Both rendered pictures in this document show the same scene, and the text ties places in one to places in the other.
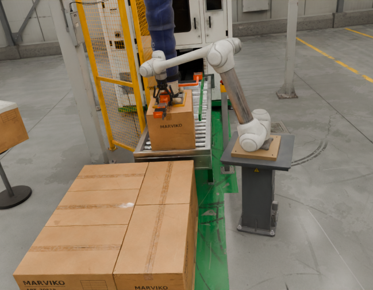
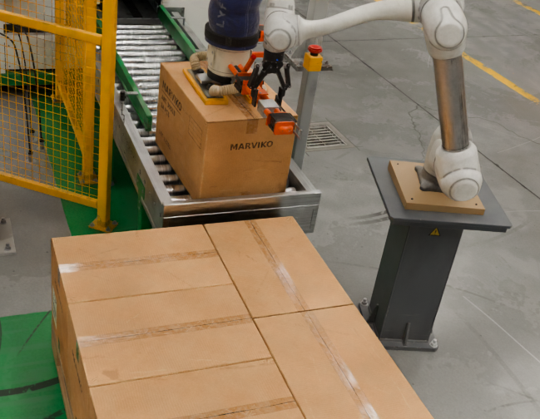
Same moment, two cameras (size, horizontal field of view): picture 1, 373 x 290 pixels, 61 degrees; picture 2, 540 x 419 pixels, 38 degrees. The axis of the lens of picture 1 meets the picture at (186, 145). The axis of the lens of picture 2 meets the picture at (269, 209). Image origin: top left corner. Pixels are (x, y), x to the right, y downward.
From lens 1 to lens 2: 161 cm
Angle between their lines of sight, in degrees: 28
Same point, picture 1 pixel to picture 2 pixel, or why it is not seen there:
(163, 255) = (384, 401)
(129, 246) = (311, 397)
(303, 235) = (478, 342)
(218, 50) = (459, 22)
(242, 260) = not seen: hidden behind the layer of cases
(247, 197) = (405, 282)
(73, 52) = not seen: outside the picture
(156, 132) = (218, 159)
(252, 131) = (473, 165)
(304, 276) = (514, 408)
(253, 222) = (402, 328)
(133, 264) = not seen: outside the picture
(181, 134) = (266, 163)
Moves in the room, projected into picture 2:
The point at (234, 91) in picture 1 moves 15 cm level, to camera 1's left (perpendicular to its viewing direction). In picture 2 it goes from (458, 94) to (425, 97)
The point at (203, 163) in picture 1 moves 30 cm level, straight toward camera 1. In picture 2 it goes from (301, 222) to (334, 261)
